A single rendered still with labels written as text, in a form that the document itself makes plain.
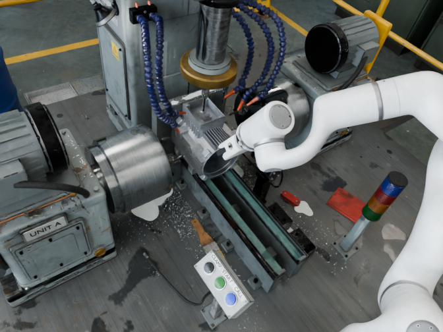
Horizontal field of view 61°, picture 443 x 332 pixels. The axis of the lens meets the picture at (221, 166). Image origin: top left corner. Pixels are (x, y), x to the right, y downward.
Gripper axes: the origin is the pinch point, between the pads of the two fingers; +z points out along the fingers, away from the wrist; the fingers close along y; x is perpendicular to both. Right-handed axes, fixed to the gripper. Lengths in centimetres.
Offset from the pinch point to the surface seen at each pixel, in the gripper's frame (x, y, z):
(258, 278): -42.7, -1.1, 15.4
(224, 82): 18.8, 5.6, -7.4
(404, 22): 60, 320, 130
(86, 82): 88, 3, 136
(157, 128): 18.9, -8.8, 22.6
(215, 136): 7.3, 4.9, 11.2
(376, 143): -23, 93, 29
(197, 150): 5.3, -2.3, 13.7
